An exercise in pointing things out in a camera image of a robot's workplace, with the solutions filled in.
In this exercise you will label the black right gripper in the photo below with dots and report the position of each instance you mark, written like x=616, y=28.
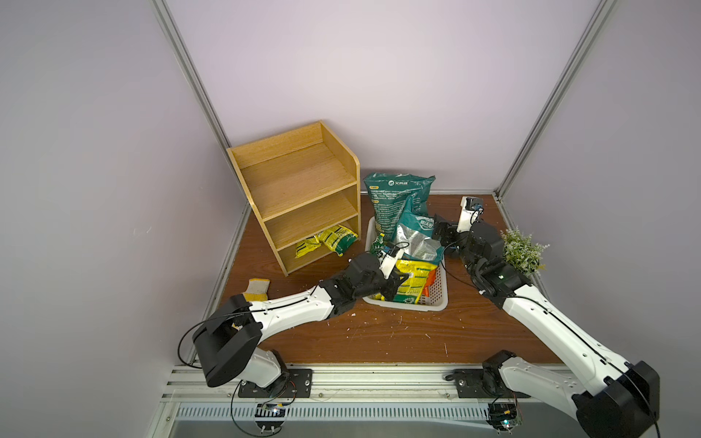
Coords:
x=448, y=233

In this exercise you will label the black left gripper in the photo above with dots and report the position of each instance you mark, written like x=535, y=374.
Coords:
x=389, y=285

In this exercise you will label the green orange bee fertilizer bag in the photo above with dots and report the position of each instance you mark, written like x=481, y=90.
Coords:
x=414, y=233

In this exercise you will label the tall green yellow fertilizer bag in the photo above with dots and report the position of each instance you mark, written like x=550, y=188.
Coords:
x=391, y=192

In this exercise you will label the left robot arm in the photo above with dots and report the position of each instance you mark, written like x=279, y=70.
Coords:
x=227, y=343

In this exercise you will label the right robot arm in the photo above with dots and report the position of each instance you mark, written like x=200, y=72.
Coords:
x=606, y=394

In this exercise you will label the wooden shelf unit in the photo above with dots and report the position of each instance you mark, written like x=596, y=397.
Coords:
x=298, y=184

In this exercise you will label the white plastic basket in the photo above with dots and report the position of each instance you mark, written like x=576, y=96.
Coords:
x=434, y=298

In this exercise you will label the potted green plant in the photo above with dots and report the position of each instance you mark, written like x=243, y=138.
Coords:
x=521, y=252

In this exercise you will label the yellow work glove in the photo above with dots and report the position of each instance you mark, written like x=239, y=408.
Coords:
x=257, y=290

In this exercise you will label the left controller board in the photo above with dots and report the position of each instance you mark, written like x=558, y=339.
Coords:
x=270, y=417

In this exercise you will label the controller board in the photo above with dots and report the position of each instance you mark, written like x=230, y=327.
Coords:
x=270, y=417
x=503, y=417

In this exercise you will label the right controller board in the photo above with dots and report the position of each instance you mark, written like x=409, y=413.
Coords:
x=503, y=417

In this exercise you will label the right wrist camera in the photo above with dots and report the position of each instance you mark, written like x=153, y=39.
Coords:
x=471, y=211

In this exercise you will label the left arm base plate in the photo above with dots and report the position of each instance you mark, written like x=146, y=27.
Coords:
x=294, y=383

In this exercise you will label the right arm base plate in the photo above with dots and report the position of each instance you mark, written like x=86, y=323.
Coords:
x=481, y=383

